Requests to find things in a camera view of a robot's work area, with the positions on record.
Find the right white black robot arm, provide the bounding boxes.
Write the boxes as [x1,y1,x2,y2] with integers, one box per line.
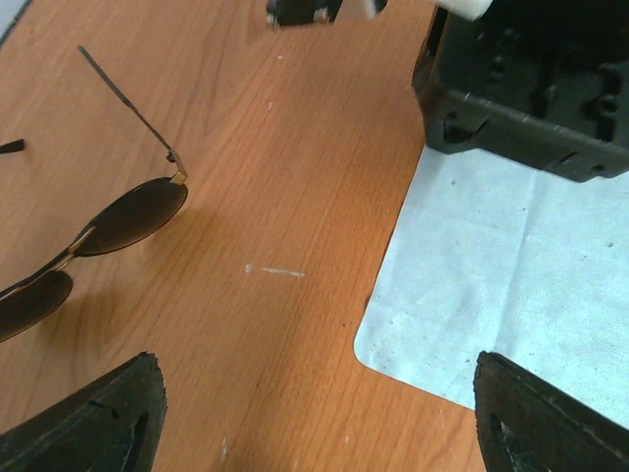
[412,1,628,183]

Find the light-blue cleaning cloth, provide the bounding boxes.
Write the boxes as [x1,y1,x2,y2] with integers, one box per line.
[354,148,628,425]

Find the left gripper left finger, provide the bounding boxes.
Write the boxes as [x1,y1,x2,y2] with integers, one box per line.
[1,352,166,471]

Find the dark aviator sunglasses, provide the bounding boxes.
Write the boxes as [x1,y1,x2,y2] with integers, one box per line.
[1,45,189,341]

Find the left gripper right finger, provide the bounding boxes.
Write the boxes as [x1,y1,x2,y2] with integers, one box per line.
[473,351,628,471]

